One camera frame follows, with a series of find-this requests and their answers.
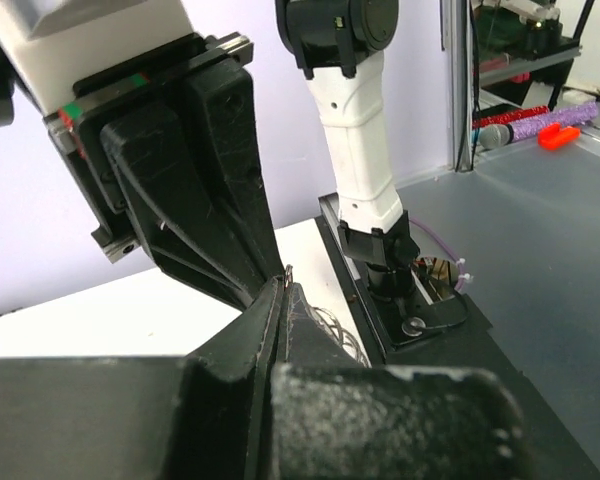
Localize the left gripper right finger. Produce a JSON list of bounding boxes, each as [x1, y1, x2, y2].
[[269, 284, 537, 479]]

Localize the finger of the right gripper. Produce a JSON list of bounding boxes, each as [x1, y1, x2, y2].
[[183, 64, 285, 285], [102, 102, 260, 310]]

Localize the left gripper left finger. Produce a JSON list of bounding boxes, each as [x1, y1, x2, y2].
[[0, 278, 285, 479]]

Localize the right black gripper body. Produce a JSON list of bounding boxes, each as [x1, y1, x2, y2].
[[44, 32, 254, 263]]

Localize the chain of metal keyrings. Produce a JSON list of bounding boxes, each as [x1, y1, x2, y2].
[[282, 263, 371, 369]]

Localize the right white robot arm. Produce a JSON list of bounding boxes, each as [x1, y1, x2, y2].
[[45, 1, 417, 310]]

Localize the grey microphone head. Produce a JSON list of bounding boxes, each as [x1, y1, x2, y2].
[[478, 124, 514, 150]]

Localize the orange plastic block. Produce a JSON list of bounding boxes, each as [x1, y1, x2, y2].
[[537, 123, 581, 151]]

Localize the purple textured roller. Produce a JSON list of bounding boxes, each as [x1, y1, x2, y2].
[[507, 101, 599, 143]]

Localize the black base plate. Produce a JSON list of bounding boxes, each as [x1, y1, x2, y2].
[[316, 195, 497, 369]]

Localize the aluminium frame rail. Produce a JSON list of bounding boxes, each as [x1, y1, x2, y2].
[[439, 0, 476, 173]]

